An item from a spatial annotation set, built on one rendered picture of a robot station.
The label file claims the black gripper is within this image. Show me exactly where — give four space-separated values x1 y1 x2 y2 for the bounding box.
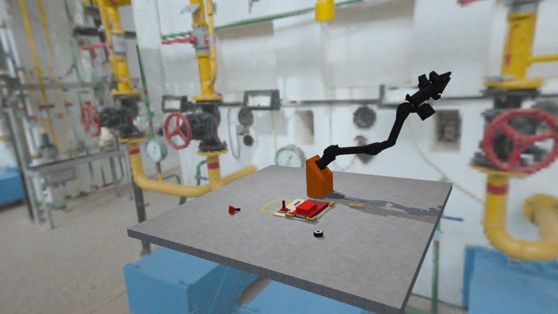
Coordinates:
419 71 451 101

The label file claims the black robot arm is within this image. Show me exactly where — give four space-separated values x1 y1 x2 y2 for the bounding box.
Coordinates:
315 74 435 170

